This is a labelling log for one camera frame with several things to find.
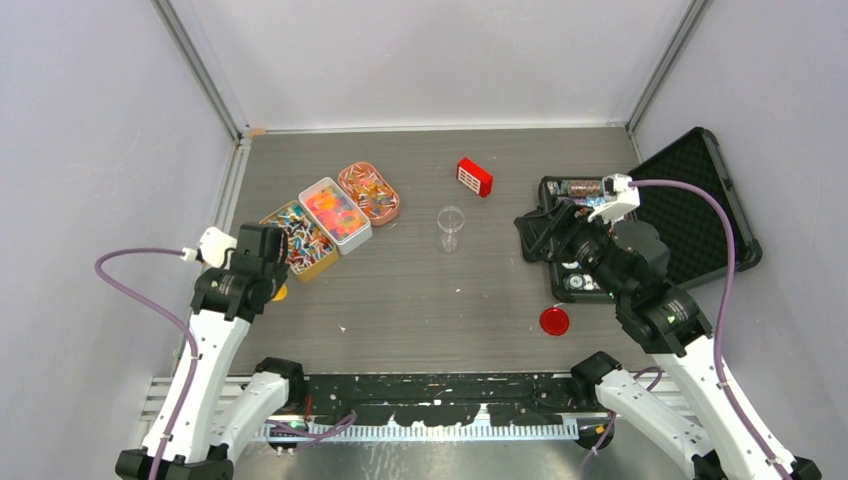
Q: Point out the red toy brick block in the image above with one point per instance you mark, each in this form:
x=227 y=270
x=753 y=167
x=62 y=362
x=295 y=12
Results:
x=474 y=177

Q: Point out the red jar lid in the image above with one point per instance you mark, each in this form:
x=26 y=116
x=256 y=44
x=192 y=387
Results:
x=554 y=321

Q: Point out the black poker chip case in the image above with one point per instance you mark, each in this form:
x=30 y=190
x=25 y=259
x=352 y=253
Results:
x=685 y=222

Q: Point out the pink tray of lollipops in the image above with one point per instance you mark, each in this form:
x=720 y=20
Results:
x=371 y=193

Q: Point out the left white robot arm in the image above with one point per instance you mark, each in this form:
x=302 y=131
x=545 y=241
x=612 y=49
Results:
x=191 y=439

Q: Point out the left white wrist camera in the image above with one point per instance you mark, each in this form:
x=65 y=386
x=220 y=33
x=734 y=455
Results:
x=215 y=247

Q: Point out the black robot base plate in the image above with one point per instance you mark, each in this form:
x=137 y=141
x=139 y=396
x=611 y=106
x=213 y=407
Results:
x=441 y=400

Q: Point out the yellow plastic scoop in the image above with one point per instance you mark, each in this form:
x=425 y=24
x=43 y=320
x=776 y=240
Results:
x=280 y=294

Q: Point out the white tray of gummy candies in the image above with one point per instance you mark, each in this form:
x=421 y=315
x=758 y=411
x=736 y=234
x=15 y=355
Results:
x=336 y=214

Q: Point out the yellow tray of wrapped candies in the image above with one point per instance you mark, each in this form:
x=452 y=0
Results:
x=310 y=251

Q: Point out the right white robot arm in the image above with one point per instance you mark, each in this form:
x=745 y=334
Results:
x=628 y=261

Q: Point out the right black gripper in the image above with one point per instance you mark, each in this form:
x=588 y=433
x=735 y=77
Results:
x=562 y=219

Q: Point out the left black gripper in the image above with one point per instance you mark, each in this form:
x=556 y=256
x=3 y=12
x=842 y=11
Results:
x=280 y=271

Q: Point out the clear plastic jar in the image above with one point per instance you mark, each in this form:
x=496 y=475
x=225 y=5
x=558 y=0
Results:
x=450 y=222

